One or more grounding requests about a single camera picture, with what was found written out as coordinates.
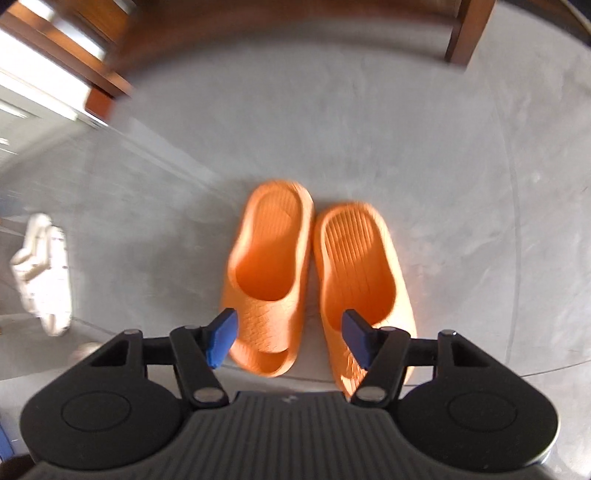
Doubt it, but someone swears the brown wooden shoe rack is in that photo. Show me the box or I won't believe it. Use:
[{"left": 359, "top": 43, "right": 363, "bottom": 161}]
[{"left": 0, "top": 0, "right": 498, "bottom": 122}]

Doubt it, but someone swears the orange slide slipper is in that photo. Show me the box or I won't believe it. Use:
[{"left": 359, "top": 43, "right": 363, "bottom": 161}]
[
  {"left": 314, "top": 202, "right": 417, "bottom": 397},
  {"left": 221, "top": 180, "right": 315, "bottom": 377}
]

